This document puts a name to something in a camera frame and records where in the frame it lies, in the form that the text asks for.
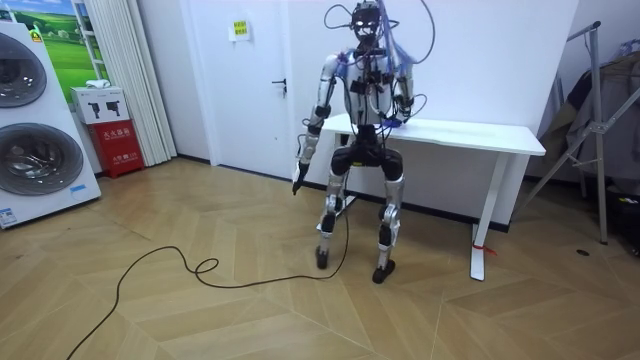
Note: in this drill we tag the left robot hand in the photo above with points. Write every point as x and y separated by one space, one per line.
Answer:
300 175

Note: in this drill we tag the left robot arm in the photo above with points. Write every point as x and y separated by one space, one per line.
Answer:
326 85

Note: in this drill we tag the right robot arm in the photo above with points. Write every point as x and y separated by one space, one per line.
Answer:
406 87

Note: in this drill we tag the white door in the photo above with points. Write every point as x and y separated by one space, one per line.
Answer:
245 100

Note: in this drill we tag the robot legs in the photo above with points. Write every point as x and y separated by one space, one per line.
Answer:
394 192

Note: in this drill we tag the robot body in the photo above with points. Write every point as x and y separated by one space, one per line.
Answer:
367 105

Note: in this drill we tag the white desk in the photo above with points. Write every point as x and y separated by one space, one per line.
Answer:
450 132

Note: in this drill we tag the yellow door sign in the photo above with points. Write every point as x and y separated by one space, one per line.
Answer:
240 29

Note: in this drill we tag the red fire equipment cabinet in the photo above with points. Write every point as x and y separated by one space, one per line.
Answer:
117 147

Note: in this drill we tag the white pleated curtain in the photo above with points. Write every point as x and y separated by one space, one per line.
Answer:
130 75

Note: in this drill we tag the white cardboard box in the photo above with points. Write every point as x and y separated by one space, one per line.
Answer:
100 102

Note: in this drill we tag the small white object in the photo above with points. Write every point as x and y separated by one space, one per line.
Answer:
97 83

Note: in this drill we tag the white ladder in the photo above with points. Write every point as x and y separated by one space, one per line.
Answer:
90 40

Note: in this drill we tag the white washing machine tower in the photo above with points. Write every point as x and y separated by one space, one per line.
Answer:
50 115

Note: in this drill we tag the round floor socket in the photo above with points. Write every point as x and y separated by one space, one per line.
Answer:
583 252

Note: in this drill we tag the grey metal stand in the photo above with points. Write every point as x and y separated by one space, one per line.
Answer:
598 150

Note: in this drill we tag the black bin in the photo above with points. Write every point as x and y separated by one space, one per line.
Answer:
627 220

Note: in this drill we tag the green landscape wall poster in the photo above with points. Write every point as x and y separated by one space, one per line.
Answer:
60 45

